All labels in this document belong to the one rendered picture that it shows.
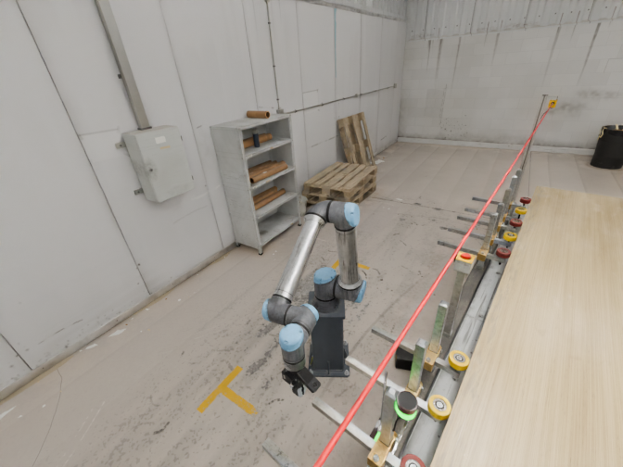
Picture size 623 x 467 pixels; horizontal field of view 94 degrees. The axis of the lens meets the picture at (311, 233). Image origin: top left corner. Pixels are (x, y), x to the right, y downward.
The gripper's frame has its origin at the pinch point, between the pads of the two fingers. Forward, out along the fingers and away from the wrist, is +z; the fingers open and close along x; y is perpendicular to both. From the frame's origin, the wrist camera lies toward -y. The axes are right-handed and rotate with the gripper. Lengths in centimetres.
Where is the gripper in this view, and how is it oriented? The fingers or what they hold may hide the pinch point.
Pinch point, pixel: (302, 395)
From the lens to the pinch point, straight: 141.5
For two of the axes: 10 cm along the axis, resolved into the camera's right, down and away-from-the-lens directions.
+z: 0.6, 8.6, 5.0
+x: -6.3, 4.2, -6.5
